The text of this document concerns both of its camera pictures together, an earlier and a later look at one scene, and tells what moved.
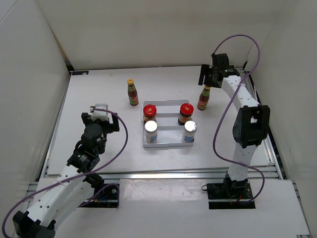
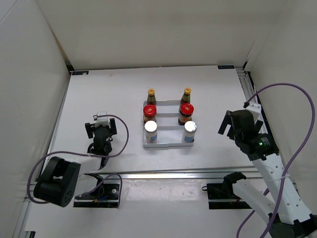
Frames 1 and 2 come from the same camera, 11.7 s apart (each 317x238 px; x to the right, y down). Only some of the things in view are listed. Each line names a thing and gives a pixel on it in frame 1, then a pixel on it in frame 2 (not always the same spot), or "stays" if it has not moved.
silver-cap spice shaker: (190, 128) stays
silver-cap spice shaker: (151, 132) stays
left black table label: (79, 73) stays
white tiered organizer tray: (169, 132) stays
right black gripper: (204, 71) -> (227, 120)
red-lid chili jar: (149, 112) stays
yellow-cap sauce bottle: (132, 92) -> (151, 97)
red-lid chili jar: (186, 110) stays
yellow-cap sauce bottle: (203, 98) -> (185, 98)
